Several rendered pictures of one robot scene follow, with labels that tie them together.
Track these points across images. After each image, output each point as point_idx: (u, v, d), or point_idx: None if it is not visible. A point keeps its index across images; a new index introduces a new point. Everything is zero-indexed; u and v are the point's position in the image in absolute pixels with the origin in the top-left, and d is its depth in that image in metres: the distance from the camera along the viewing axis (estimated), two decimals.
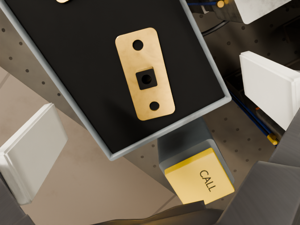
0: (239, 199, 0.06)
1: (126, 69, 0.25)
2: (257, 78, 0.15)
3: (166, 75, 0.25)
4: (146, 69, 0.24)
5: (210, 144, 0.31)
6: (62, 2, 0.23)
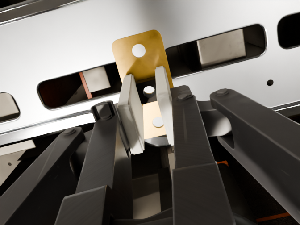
0: (179, 204, 0.06)
1: None
2: None
3: (173, 86, 0.21)
4: (148, 80, 0.20)
5: None
6: None
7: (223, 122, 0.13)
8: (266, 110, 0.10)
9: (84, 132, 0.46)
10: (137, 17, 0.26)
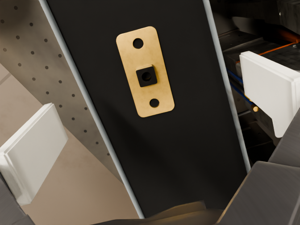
0: (239, 199, 0.06)
1: None
2: (257, 78, 0.15)
3: None
4: None
5: None
6: (143, 116, 0.28)
7: None
8: None
9: None
10: None
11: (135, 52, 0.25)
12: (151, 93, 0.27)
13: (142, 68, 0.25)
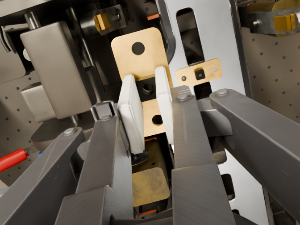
0: (179, 204, 0.06)
1: (203, 64, 0.50)
2: None
3: (199, 83, 0.52)
4: (204, 74, 0.50)
5: None
6: (144, 135, 0.23)
7: (223, 122, 0.13)
8: (266, 110, 0.10)
9: (125, 14, 0.61)
10: (226, 67, 0.51)
11: (135, 58, 0.20)
12: (154, 109, 0.22)
13: (143, 78, 0.20)
